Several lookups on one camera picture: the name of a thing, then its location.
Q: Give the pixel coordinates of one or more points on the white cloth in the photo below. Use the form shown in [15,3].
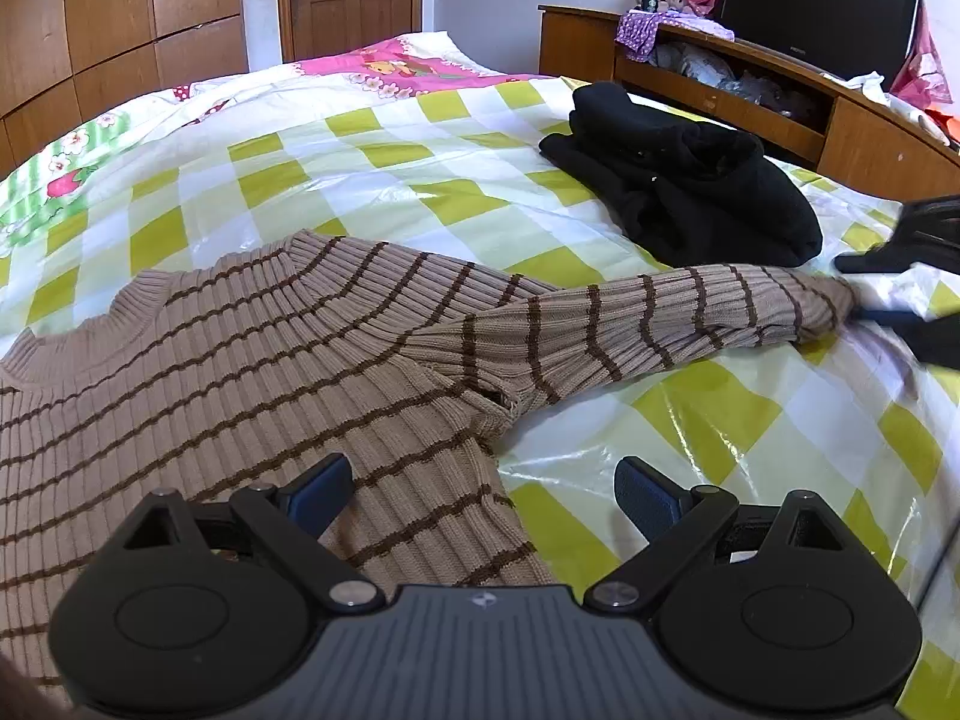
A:
[874,86]

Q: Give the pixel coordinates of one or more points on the black flat screen television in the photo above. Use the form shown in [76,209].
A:
[817,11]

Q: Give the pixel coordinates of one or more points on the beige brown-striped knit sweater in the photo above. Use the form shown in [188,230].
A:
[247,360]

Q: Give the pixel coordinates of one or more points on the purple patterned cloth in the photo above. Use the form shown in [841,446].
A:
[645,30]

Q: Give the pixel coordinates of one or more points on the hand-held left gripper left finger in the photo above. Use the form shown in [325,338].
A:
[324,493]

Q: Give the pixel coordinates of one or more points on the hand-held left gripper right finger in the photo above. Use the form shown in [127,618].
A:
[643,499]

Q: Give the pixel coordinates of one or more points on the grey white crumpled clothes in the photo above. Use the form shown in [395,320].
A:
[694,64]

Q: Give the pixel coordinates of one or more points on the pink floral cloth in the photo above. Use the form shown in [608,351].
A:
[919,60]

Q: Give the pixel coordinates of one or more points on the wooden headboard cabinet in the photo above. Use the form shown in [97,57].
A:
[757,101]

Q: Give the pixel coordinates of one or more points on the clear plastic bag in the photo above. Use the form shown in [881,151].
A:
[776,97]

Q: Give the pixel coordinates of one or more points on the wooden wardrobe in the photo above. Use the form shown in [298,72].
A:
[112,22]

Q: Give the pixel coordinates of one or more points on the black clothes pile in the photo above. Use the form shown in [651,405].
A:
[697,172]

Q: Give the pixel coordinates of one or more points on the pink floral printed quilt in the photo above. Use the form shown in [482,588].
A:
[375,67]

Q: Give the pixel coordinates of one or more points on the green white checked bed cover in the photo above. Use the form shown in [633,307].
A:
[420,165]

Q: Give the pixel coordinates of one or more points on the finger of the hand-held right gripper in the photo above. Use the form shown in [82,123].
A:
[926,334]
[922,244]

